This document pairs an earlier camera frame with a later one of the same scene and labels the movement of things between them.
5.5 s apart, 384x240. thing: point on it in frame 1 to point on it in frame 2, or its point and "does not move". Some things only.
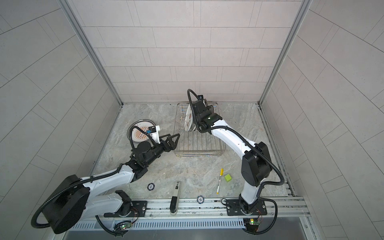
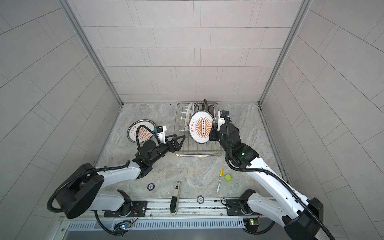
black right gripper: [195, 116] to [213, 131]
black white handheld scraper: [174, 199] does not move
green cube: [228, 177] does not move
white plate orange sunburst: [137, 136] does not move
